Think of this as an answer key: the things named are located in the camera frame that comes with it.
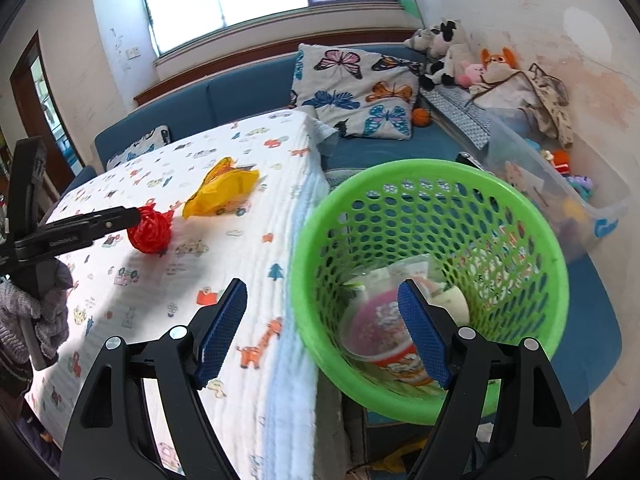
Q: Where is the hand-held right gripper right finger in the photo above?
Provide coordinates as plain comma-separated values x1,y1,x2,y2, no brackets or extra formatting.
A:
397,278,588,480

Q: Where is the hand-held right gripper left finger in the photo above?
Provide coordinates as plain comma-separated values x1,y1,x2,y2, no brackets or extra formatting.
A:
60,277,249,480

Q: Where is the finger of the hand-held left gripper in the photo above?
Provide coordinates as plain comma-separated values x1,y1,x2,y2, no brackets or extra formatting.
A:
15,206,142,263

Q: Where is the red paper cup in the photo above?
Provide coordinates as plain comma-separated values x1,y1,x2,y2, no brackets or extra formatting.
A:
340,287,436,387

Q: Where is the red mesh net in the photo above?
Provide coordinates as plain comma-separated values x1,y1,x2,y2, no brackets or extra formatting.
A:
126,204,175,257

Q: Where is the green plastic basket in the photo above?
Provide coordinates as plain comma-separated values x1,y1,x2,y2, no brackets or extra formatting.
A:
290,158,571,423

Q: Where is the person's left hand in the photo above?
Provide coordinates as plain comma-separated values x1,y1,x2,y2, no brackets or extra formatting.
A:
0,260,76,366

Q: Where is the wooden framed door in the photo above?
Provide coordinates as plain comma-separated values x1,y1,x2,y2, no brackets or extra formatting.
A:
10,30,77,197

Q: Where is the small printed pillow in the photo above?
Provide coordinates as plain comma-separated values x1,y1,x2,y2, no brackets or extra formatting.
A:
106,127,171,171

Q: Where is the yellow plastic bag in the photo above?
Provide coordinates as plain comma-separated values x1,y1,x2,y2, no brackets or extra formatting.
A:
182,157,262,219

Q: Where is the clear plastic storage box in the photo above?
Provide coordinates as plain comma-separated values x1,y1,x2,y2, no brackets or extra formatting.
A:
484,110,631,262

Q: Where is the blue sofa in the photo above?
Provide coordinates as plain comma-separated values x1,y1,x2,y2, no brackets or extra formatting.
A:
60,42,623,411

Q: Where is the purple plastic toy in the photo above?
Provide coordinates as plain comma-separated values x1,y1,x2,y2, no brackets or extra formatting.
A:
567,174,597,197

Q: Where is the black and white patterned cushion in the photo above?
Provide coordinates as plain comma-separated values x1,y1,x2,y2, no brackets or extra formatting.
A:
420,85,494,151

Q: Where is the butterfly print pillow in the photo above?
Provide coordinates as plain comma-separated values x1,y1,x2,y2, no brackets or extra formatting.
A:
289,42,423,141

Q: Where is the pink plush toy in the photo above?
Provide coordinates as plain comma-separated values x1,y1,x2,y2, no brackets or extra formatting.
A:
457,62,484,87

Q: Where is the beige cloth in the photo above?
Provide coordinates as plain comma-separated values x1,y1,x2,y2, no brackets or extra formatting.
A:
470,62,576,148

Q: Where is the window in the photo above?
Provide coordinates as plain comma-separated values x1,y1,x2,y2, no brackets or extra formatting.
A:
137,0,407,59

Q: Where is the orange fox plush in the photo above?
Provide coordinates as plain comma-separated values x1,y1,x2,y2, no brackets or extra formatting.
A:
480,47,519,84

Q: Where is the black and white cow plush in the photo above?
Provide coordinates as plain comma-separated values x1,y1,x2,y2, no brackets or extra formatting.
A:
420,19,474,88

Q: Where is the grey plush toy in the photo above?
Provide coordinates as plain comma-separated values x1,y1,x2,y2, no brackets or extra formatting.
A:
404,27,441,54

